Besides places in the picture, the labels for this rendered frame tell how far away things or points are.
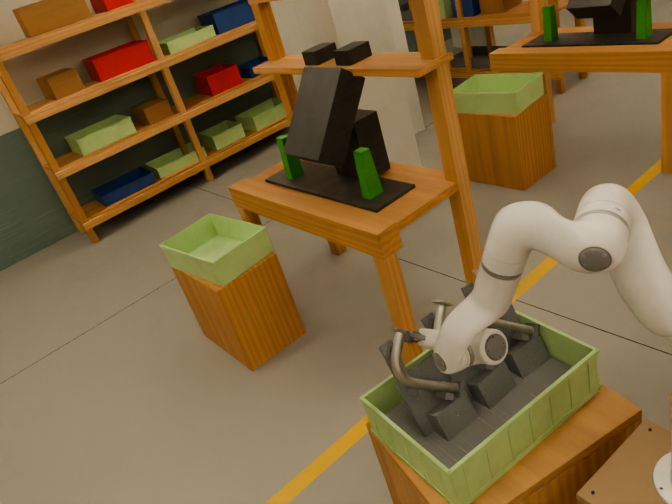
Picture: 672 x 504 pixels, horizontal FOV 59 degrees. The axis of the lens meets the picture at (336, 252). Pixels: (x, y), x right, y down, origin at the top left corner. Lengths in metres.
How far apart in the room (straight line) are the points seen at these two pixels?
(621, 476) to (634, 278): 0.61
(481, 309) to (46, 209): 6.24
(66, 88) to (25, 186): 1.20
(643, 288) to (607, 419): 0.83
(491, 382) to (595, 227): 0.94
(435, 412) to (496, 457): 0.22
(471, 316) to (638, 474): 0.60
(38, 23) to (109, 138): 1.21
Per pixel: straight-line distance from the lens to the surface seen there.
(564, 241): 1.14
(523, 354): 2.04
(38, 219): 7.21
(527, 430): 1.87
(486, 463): 1.79
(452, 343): 1.37
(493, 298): 1.32
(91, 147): 6.66
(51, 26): 6.59
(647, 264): 1.25
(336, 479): 3.04
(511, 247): 1.23
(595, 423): 2.00
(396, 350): 1.78
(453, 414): 1.90
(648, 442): 1.76
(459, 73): 7.54
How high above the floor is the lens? 2.28
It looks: 29 degrees down
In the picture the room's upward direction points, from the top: 18 degrees counter-clockwise
